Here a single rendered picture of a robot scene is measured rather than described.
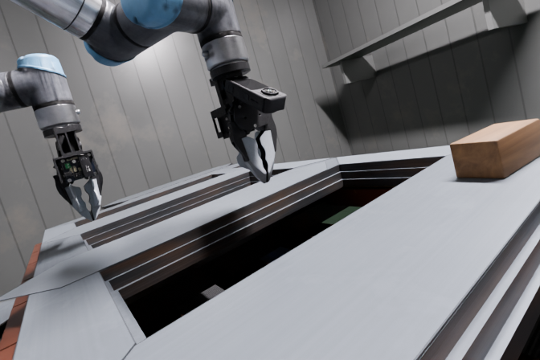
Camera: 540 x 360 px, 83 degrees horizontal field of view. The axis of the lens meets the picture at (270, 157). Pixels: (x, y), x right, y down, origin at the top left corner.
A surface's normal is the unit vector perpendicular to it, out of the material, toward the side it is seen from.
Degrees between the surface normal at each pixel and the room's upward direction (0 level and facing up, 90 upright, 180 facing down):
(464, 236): 0
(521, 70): 90
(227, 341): 0
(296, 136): 90
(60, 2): 127
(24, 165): 90
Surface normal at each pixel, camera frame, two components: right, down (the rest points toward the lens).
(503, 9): 0.45, -0.04
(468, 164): -0.84, 0.29
